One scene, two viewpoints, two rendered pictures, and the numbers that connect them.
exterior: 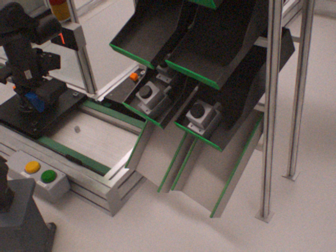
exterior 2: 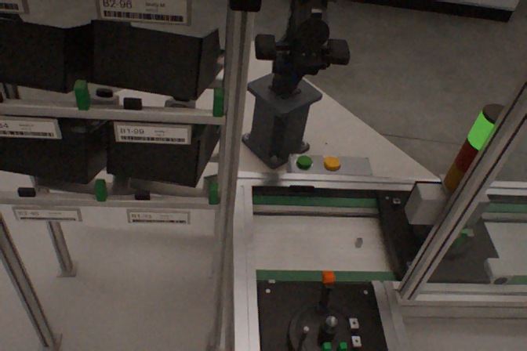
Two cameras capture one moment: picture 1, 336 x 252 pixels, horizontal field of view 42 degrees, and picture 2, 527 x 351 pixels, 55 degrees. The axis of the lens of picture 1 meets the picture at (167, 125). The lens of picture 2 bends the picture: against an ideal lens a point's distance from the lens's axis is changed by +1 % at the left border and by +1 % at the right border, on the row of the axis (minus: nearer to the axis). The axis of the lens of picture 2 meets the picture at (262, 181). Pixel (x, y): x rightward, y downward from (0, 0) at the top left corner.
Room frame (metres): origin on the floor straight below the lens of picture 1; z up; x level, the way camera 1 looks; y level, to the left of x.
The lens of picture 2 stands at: (1.37, -0.41, 1.86)
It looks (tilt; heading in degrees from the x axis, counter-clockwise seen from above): 47 degrees down; 129
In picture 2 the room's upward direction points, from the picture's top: 9 degrees clockwise
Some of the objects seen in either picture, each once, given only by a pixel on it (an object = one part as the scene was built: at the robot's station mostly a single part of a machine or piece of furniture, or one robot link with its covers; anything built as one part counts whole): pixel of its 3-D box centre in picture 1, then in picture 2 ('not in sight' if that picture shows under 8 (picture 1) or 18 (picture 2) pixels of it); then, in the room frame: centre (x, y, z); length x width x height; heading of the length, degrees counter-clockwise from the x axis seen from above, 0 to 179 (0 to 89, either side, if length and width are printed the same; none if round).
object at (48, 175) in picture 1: (49, 176); (303, 163); (0.87, 0.35, 0.96); 0.04 x 0.04 x 0.02
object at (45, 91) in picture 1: (26, 70); (304, 36); (0.84, 0.29, 1.33); 0.19 x 0.06 x 0.08; 49
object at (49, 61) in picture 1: (43, 60); (310, 54); (0.89, 0.26, 1.32); 0.07 x 0.07 x 0.06; 51
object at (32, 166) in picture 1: (32, 167); (331, 164); (0.92, 0.40, 0.96); 0.04 x 0.04 x 0.02
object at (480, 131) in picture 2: not in sight; (491, 129); (1.24, 0.26, 1.38); 0.05 x 0.05 x 0.05
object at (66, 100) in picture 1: (38, 105); (437, 235); (1.22, 0.43, 0.96); 0.24 x 0.24 x 0.02; 49
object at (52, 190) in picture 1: (35, 175); (328, 172); (0.92, 0.40, 0.93); 0.21 x 0.07 x 0.06; 49
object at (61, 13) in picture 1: (60, 9); (464, 175); (1.24, 0.26, 1.28); 0.05 x 0.05 x 0.05
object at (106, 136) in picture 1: (48, 113); (431, 256); (1.24, 0.41, 0.91); 0.84 x 0.28 x 0.10; 49
